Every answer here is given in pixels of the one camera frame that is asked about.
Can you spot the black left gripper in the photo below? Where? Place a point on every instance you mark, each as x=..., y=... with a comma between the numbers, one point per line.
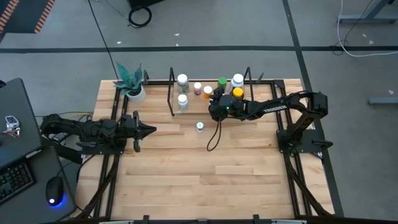
x=129, y=127

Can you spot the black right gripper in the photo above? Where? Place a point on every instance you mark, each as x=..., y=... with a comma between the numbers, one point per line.
x=222, y=109

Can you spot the orange pill vial white cap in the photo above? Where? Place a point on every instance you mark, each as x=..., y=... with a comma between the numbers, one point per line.
x=207, y=90

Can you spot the green bottle green cap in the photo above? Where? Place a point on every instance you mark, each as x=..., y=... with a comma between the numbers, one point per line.
x=222, y=81

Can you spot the amber bottle yellow cap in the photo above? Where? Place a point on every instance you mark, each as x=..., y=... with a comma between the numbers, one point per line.
x=237, y=92

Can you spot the pink bottle white cap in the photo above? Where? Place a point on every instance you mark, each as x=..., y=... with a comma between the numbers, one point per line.
x=197, y=85

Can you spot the large white medicine bottle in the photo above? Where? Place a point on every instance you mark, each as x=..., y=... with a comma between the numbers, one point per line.
x=237, y=78

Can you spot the small white bottle dark label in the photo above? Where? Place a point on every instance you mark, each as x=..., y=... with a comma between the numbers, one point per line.
x=200, y=125

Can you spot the white bottle black-print label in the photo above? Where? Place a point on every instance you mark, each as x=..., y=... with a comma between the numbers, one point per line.
x=182, y=99

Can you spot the white bottle green label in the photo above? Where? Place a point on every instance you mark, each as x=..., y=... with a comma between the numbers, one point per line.
x=182, y=78

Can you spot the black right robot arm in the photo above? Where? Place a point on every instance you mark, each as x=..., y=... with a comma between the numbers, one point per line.
x=280, y=105

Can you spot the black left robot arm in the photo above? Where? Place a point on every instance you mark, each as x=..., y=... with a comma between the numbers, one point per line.
x=93, y=130

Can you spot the green plant in white pot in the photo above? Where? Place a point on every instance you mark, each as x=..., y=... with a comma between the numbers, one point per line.
x=136, y=95

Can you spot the black computer mouse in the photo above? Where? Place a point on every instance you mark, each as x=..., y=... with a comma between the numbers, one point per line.
x=54, y=189

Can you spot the black equipment base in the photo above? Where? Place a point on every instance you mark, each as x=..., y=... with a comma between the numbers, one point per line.
x=143, y=2

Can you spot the silver key bunch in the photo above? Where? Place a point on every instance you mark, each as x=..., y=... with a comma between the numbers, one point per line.
x=12, y=123

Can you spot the black keyboard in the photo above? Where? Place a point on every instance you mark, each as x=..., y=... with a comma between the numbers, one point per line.
x=15, y=183

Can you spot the dark grey side desk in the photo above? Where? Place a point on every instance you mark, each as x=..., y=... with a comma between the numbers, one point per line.
x=28, y=214

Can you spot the grey desk foot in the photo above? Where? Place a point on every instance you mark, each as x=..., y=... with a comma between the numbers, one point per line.
x=384, y=100

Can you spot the black mat orange striped edge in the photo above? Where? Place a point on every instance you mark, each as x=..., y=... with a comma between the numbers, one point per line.
x=25, y=15

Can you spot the grey desk base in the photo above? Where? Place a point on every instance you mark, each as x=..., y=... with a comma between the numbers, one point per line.
x=367, y=19

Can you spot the wooden shelf black metal frame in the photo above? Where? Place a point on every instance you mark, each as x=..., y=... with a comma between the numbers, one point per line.
x=196, y=104

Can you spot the black aluminium table frame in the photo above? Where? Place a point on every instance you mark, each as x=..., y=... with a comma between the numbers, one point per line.
x=157, y=82

